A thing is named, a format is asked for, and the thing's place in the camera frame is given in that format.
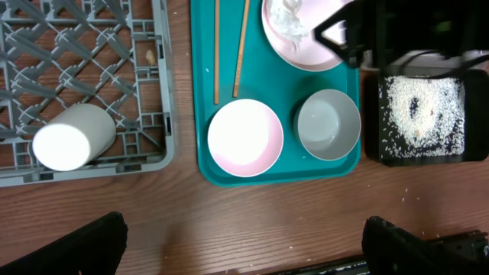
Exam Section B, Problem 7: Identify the black rectangular tray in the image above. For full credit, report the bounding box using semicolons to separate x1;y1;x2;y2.
363;66;488;167

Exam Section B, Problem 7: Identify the white paper cup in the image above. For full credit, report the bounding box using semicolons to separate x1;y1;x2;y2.
32;104;116;172

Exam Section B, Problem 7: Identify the white tissue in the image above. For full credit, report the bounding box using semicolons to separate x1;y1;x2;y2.
266;0;309;44

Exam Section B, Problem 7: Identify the large white round plate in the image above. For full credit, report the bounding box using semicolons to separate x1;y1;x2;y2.
261;0;350;72

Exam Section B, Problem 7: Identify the pink shallow bowl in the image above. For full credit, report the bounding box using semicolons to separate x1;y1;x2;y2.
207;99;284;177

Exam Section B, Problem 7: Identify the grey round bowl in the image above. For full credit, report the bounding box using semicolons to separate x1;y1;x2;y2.
293;89;361;161

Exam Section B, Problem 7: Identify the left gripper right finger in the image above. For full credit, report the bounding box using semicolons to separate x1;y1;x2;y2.
361;216;488;275

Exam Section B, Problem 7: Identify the white rice pile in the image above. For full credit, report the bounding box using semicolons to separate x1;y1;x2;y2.
379;76;465;158

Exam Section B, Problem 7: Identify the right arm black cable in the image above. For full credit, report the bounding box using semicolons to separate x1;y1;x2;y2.
389;49;489;79

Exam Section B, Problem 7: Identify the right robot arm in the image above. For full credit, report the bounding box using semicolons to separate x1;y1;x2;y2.
313;0;488;77

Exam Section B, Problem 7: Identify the grey plastic dishwasher rack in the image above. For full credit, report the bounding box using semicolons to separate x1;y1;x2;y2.
1;0;176;187

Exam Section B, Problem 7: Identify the wooden chopstick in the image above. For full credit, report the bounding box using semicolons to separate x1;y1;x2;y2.
214;0;220;105
232;0;250;98

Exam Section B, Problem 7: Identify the teal plastic serving tray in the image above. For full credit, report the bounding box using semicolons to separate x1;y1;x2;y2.
190;0;361;187

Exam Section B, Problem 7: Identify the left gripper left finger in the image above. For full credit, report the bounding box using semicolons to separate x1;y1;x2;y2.
1;212;128;275

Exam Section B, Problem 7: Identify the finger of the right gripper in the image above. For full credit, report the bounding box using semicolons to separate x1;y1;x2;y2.
313;0;377;69

